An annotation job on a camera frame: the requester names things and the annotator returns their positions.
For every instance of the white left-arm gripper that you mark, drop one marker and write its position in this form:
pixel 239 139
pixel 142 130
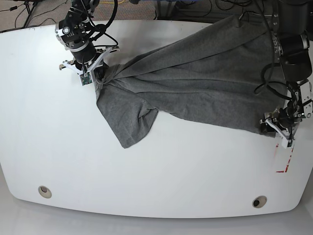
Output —
pixel 281 123

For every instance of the white right-arm gripper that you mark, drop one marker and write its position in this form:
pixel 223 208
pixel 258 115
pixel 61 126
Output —
pixel 94 69

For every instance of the grey t-shirt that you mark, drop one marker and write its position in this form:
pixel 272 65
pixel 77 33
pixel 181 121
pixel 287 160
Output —
pixel 207 77

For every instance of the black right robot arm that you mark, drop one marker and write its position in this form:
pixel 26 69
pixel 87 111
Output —
pixel 89 43

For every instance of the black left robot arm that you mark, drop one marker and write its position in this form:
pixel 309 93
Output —
pixel 287 76

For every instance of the red tape marking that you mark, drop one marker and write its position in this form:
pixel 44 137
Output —
pixel 282 157

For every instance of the right table grommet hole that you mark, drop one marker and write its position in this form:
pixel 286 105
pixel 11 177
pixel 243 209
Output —
pixel 259 202

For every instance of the table grommet hole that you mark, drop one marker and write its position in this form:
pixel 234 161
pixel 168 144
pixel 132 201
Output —
pixel 259 202
pixel 44 192

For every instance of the black tripod stand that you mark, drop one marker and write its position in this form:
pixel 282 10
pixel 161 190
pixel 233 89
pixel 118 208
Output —
pixel 29 7

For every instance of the left table grommet hole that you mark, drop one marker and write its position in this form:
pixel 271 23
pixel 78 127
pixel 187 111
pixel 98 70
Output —
pixel 44 192

